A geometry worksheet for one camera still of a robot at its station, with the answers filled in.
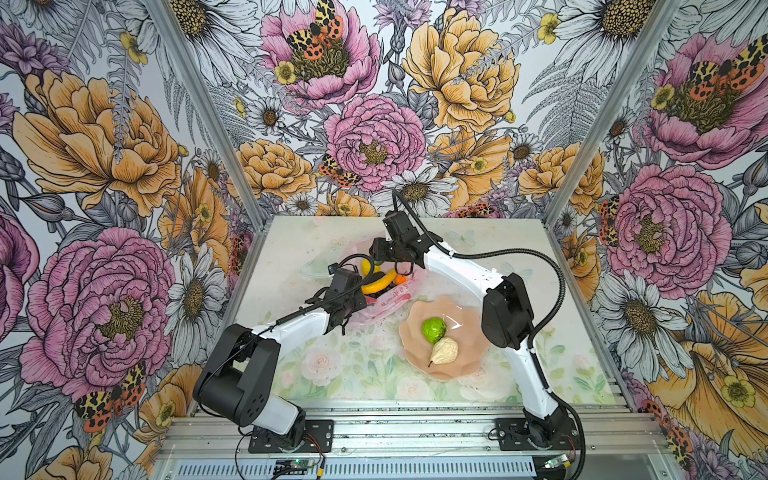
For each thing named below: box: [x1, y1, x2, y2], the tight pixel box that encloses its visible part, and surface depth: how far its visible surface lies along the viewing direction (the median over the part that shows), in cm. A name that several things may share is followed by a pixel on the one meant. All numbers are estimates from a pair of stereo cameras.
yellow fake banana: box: [361, 269, 397, 295], surface depth 99 cm
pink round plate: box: [399, 295, 488, 381], surface depth 88 cm
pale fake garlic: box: [427, 337, 459, 368], surface depth 85 cm
